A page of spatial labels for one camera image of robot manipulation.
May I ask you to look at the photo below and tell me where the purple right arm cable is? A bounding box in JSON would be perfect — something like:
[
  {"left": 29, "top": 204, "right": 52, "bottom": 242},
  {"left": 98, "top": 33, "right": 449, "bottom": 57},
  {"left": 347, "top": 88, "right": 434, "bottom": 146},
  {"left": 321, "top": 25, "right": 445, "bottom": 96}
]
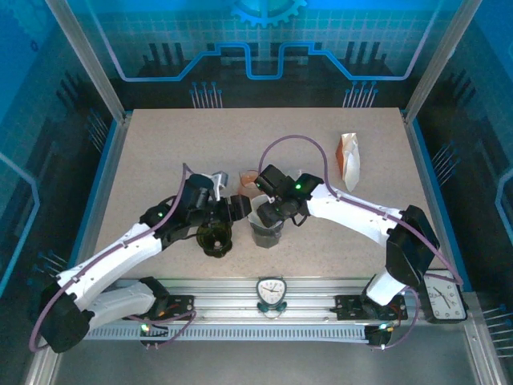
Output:
[{"left": 258, "top": 134, "right": 465, "bottom": 350}]

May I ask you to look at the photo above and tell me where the dark green dripper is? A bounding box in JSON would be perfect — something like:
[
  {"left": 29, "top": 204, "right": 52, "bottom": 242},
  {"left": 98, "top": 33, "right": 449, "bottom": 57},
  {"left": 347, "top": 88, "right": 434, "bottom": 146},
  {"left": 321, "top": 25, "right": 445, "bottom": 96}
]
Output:
[{"left": 196, "top": 224, "right": 235, "bottom": 258}]

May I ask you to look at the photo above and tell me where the slotted grey cable duct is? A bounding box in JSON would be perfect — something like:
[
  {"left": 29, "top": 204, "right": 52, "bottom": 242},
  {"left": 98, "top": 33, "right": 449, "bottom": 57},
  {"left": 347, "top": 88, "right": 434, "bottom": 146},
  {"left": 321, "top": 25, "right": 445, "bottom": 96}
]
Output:
[{"left": 79, "top": 323, "right": 372, "bottom": 342}]

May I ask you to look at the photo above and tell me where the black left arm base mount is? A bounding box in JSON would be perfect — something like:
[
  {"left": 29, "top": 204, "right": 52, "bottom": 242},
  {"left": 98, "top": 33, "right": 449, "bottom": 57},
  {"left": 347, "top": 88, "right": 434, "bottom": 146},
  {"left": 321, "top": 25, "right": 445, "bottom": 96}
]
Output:
[{"left": 127, "top": 294, "right": 198, "bottom": 322}]

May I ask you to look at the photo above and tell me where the blue edged table side rail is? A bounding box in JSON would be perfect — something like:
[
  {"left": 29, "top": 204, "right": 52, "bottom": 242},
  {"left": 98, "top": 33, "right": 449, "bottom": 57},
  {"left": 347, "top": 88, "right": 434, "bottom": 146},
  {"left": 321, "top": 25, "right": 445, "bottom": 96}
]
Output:
[
  {"left": 400, "top": 110, "right": 468, "bottom": 290},
  {"left": 63, "top": 111, "right": 133, "bottom": 292}
]

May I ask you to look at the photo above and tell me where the small white clock green base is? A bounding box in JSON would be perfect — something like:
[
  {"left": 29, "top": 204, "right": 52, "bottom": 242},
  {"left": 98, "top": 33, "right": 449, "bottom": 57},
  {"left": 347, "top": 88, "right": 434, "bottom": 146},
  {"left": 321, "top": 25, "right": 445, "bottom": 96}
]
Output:
[{"left": 255, "top": 275, "right": 289, "bottom": 320}]

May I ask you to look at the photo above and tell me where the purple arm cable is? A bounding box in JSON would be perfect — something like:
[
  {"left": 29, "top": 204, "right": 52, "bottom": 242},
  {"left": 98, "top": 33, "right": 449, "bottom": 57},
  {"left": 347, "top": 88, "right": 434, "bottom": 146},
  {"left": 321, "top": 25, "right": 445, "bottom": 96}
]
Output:
[
  {"left": 258, "top": 134, "right": 465, "bottom": 350},
  {"left": 30, "top": 162, "right": 200, "bottom": 353}
]

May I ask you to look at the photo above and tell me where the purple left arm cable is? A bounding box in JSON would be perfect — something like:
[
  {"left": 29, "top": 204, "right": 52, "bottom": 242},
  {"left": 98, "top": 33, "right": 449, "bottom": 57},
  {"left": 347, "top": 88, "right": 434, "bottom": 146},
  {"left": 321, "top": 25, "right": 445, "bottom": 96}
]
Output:
[{"left": 30, "top": 162, "right": 200, "bottom": 353}]

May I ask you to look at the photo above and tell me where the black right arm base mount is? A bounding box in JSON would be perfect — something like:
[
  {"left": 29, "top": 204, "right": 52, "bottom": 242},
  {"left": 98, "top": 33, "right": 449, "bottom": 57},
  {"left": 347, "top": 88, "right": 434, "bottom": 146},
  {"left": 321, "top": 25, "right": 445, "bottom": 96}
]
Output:
[{"left": 334, "top": 294, "right": 409, "bottom": 322}]

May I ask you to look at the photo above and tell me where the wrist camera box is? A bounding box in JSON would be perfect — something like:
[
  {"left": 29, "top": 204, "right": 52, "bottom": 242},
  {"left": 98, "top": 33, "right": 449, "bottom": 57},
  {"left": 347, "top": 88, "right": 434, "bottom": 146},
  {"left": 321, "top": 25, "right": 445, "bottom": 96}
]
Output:
[
  {"left": 255, "top": 164, "right": 290, "bottom": 194},
  {"left": 186, "top": 171, "right": 230, "bottom": 201}
]

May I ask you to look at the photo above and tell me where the coffee filter packet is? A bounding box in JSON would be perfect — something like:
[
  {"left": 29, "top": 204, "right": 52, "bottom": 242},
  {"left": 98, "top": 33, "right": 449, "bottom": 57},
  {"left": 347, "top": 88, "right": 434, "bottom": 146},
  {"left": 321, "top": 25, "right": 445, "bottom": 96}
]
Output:
[{"left": 334, "top": 131, "right": 362, "bottom": 193}]

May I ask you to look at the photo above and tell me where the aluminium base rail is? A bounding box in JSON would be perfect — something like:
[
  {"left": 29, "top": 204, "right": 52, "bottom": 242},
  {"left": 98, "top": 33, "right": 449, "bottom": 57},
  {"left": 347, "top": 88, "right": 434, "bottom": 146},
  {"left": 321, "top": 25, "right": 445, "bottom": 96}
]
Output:
[{"left": 54, "top": 277, "right": 468, "bottom": 326}]

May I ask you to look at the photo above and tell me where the aluminium frame post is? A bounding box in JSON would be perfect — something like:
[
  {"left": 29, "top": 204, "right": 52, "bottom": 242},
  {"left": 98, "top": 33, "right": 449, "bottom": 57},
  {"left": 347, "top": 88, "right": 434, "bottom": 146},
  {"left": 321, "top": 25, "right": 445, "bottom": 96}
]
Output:
[
  {"left": 44, "top": 0, "right": 127, "bottom": 122},
  {"left": 402, "top": 0, "right": 472, "bottom": 124}
]

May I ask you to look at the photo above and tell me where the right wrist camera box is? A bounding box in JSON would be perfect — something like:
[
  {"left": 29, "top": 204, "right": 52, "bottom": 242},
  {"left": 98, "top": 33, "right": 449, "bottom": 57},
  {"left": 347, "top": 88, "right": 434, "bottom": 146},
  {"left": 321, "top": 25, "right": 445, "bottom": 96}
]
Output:
[{"left": 255, "top": 164, "right": 290, "bottom": 194}]

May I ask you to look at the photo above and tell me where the white paper coffee filter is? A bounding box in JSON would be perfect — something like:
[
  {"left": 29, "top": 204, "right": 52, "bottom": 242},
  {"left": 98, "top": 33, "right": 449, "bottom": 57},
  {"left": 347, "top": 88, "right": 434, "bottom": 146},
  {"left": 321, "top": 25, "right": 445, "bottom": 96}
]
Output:
[{"left": 246, "top": 193, "right": 288, "bottom": 232}]

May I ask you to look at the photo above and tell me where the orange glass pitcher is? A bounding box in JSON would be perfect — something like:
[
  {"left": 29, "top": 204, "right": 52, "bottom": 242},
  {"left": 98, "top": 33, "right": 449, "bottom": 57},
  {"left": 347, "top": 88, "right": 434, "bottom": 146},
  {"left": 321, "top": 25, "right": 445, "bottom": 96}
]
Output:
[{"left": 238, "top": 170, "right": 261, "bottom": 197}]

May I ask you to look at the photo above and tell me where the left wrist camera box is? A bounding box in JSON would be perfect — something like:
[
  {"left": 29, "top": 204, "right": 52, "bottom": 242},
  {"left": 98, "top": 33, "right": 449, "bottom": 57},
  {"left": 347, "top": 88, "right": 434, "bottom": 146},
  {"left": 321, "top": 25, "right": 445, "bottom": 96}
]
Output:
[{"left": 186, "top": 171, "right": 230, "bottom": 201}]

